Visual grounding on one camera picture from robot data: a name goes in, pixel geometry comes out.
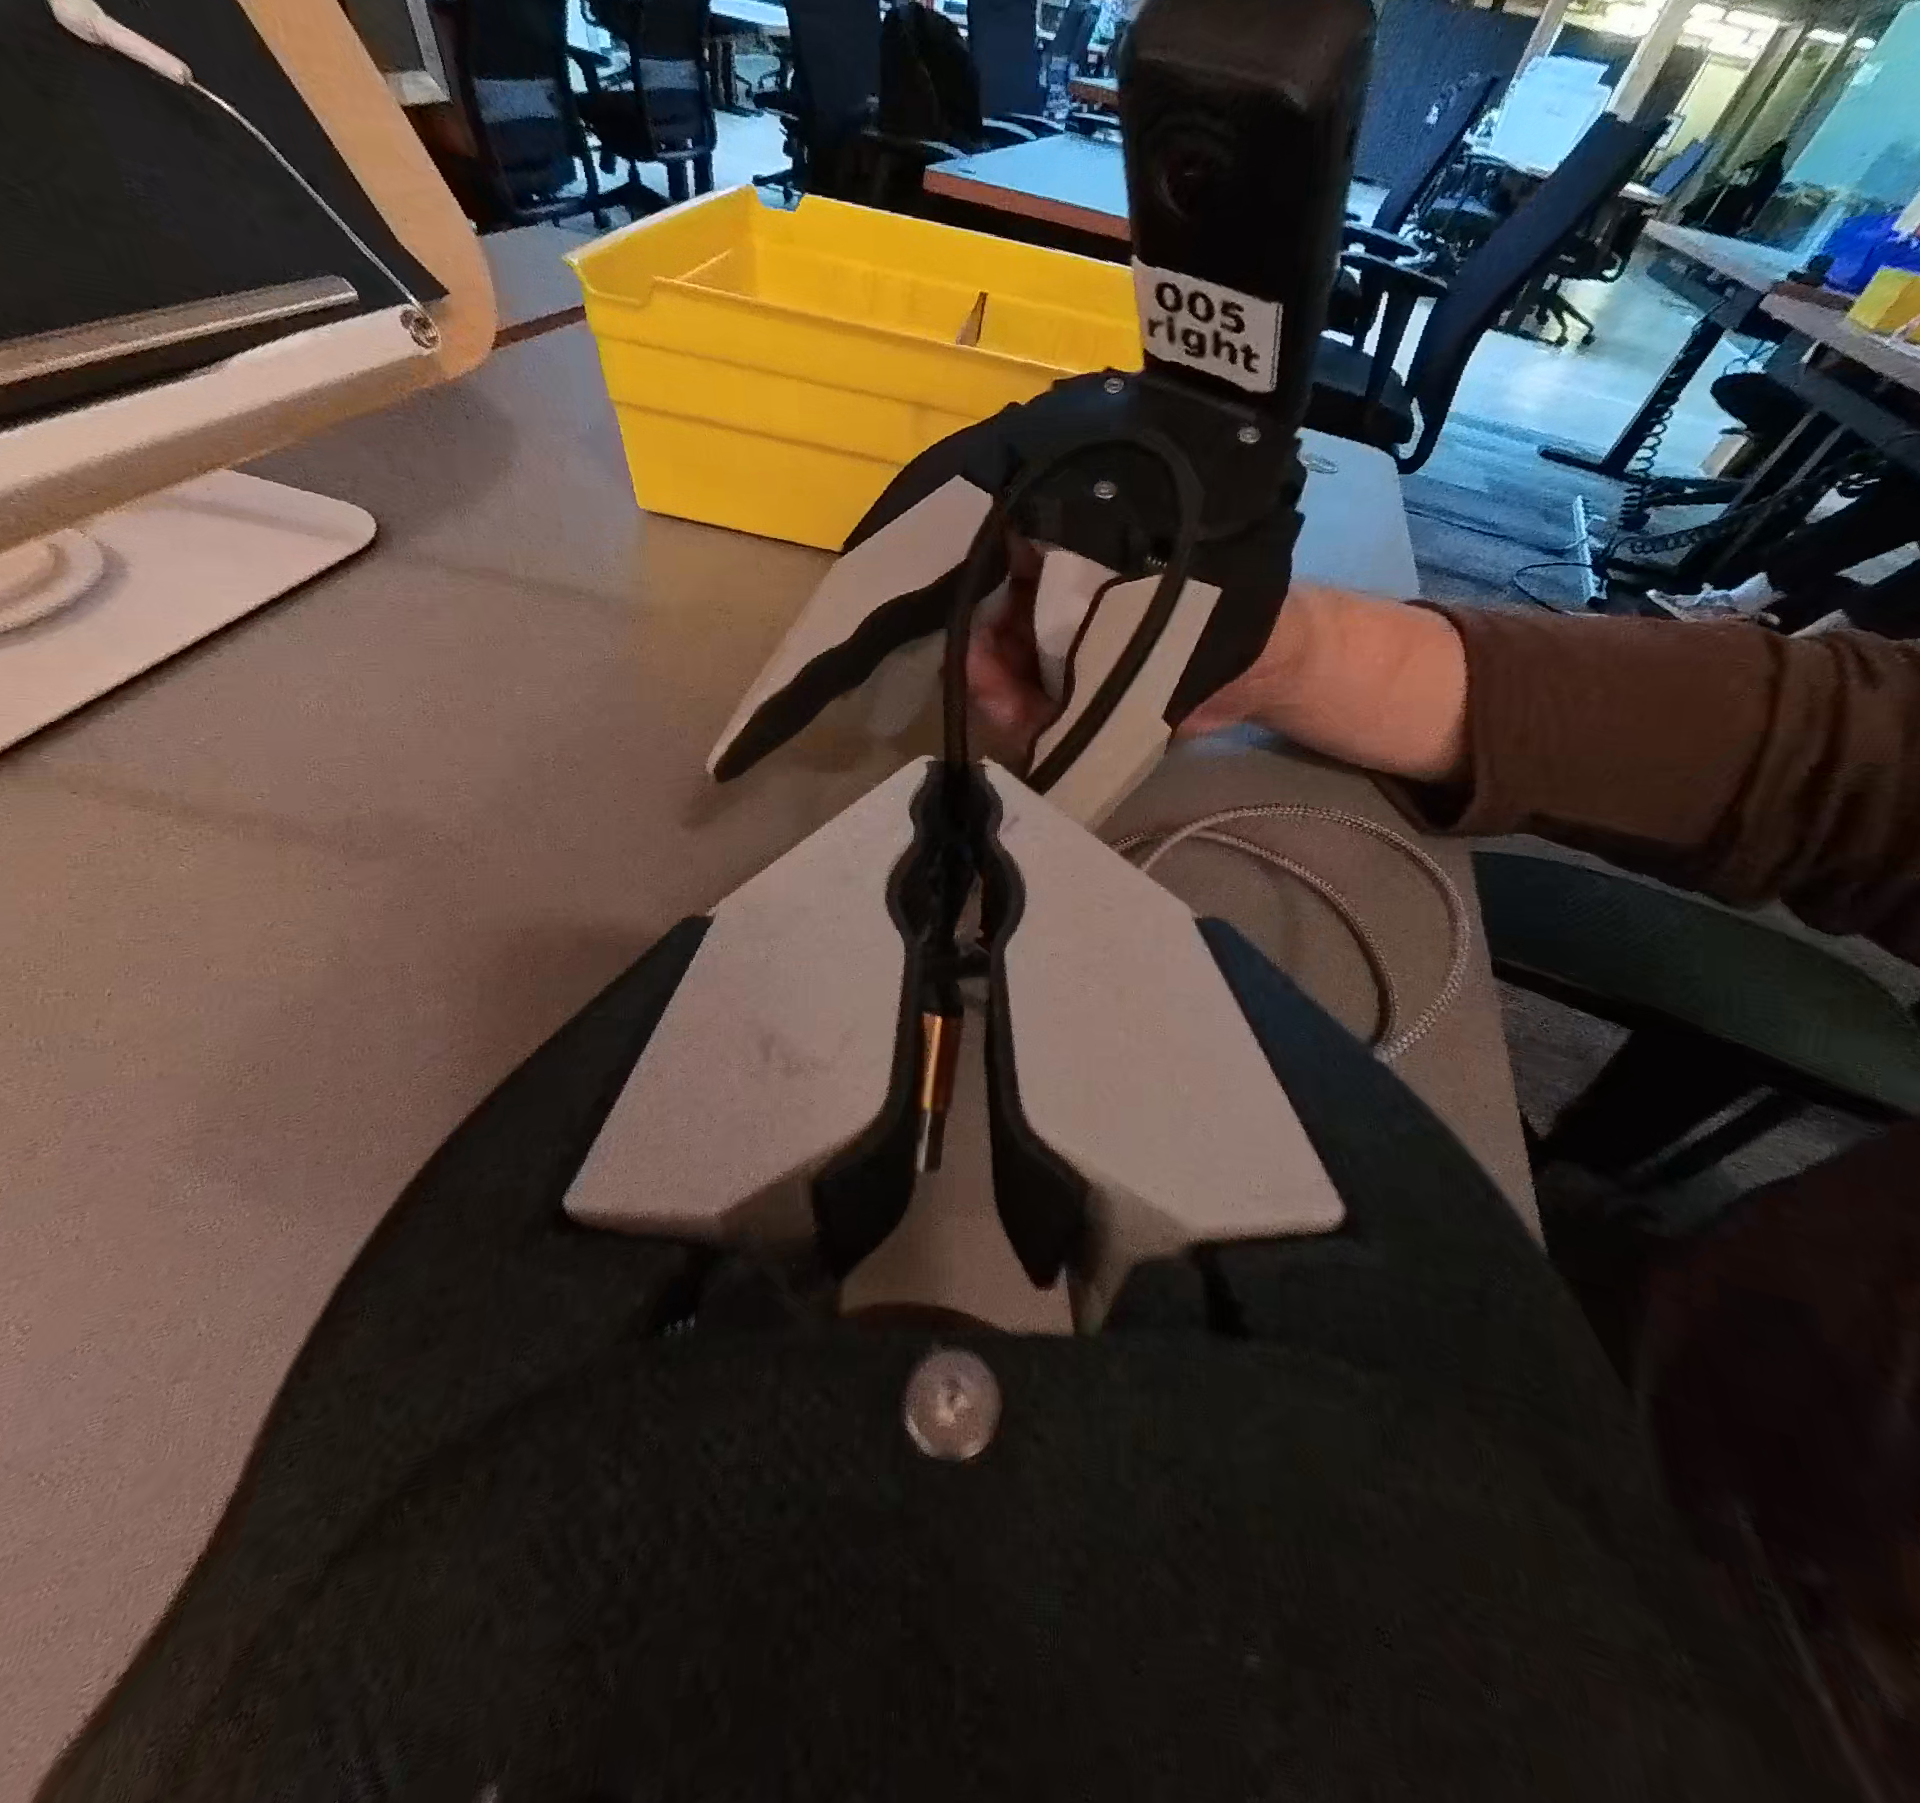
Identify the yellow plastic bin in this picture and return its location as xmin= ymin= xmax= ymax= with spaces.
xmin=567 ymin=184 xmax=1154 ymax=554

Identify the grey braided usb-c cable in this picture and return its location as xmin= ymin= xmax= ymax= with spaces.
xmin=905 ymin=436 xmax=1476 ymax=1177

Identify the grey office desk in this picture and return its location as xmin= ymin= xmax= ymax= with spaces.
xmin=923 ymin=130 xmax=1146 ymax=254

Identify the white display stand base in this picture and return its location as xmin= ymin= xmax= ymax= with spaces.
xmin=0 ymin=468 xmax=381 ymax=758

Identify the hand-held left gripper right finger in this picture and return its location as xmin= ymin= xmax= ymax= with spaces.
xmin=975 ymin=766 xmax=1347 ymax=1337

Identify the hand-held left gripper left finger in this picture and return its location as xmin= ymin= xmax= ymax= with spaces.
xmin=564 ymin=760 xmax=941 ymax=1279

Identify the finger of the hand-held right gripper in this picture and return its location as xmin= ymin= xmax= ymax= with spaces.
xmin=704 ymin=472 xmax=1039 ymax=786

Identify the dark green chair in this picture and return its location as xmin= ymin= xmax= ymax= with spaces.
xmin=1476 ymin=848 xmax=1920 ymax=1133

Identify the person's right forearm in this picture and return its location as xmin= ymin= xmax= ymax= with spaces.
xmin=1380 ymin=604 xmax=1920 ymax=953

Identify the black office chair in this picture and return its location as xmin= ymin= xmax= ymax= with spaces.
xmin=623 ymin=0 xmax=800 ymax=192
xmin=769 ymin=0 xmax=971 ymax=212
xmin=1316 ymin=108 xmax=1671 ymax=474
xmin=450 ymin=0 xmax=666 ymax=234

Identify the person's right hand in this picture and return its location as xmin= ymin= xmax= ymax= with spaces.
xmin=966 ymin=544 xmax=1476 ymax=786

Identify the white tethered cable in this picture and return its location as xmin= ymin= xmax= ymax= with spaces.
xmin=45 ymin=0 xmax=447 ymax=350

